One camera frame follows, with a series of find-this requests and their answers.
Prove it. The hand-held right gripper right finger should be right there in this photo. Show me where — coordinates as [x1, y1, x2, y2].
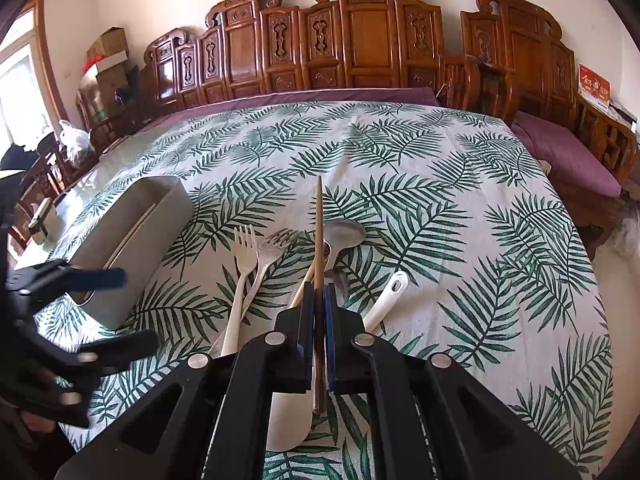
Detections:
[322, 282, 583, 480]

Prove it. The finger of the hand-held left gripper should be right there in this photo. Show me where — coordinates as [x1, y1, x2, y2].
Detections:
[5, 259, 127, 297]
[30, 330, 160, 386]

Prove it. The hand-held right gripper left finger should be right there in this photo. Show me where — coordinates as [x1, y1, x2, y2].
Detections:
[55, 285, 318, 480]

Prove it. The grey utensil holder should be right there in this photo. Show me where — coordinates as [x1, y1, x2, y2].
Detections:
[37, 175, 195, 331]

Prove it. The white rice spoon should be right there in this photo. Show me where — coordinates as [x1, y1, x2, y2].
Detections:
[265, 270, 410, 453]

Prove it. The wooden chopstick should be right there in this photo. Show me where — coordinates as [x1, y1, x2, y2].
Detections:
[101, 204, 157, 271]
[311, 176, 328, 415]
[289, 255, 323, 310]

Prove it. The metal fork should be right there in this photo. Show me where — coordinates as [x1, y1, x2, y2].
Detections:
[207, 229, 300, 358]

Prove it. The white plastic fork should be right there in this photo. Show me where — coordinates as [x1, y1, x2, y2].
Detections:
[220, 225, 258, 358]

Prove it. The metal spoon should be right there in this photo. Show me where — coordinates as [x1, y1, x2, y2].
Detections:
[322, 219, 368, 296]

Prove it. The white plastic bag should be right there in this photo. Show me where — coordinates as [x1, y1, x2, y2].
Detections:
[59, 120, 93, 166]

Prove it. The small wooden chair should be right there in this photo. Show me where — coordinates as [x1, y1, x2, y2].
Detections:
[75, 85, 143, 153]

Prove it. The leaf print tablecloth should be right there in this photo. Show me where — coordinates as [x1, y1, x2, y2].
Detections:
[35, 101, 616, 480]

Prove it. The cardboard boxes stack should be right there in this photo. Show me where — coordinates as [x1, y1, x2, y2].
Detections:
[80, 50, 132, 83]

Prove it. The long purple sofa cushion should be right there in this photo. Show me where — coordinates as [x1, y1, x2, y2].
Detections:
[135, 86, 443, 133]

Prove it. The purple armchair cushion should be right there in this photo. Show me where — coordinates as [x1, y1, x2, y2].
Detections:
[510, 110, 623, 198]

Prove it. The carved wooden sofa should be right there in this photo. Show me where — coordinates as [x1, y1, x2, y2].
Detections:
[140, 0, 481, 126]

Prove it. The grey fluffy bundle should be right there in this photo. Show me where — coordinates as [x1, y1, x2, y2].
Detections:
[612, 205, 640, 261]

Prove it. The red calendar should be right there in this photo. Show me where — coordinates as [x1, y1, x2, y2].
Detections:
[577, 62, 613, 108]

